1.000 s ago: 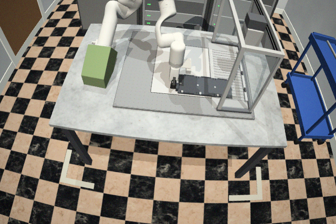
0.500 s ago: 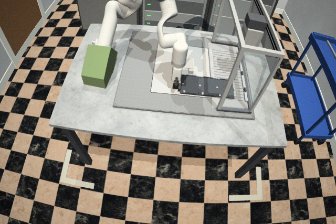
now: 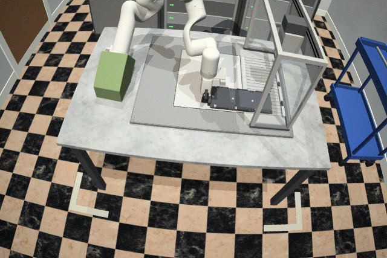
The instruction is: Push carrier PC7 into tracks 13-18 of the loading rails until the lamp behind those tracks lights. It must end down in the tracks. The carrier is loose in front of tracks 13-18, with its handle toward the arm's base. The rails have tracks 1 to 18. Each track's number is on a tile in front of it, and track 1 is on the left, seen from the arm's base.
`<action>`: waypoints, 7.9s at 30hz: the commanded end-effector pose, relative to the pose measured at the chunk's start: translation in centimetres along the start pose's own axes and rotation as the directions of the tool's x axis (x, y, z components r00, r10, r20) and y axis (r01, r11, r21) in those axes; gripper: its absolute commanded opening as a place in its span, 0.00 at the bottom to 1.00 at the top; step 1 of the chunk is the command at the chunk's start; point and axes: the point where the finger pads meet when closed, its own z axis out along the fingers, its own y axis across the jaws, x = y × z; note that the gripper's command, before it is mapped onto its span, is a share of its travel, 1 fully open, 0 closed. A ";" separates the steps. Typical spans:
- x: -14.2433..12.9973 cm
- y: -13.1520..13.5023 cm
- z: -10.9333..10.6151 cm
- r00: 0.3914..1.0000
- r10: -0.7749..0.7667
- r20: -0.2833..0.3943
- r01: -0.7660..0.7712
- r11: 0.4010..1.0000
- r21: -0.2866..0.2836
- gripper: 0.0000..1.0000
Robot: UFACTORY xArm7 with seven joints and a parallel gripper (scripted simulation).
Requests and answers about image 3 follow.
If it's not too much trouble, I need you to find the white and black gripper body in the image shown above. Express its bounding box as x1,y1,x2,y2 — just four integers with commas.
200,74,213,94

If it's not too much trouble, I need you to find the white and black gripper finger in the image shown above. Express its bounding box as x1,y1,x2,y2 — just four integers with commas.
201,89,209,103

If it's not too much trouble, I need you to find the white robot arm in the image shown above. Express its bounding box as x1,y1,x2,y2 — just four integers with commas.
105,0,226,86

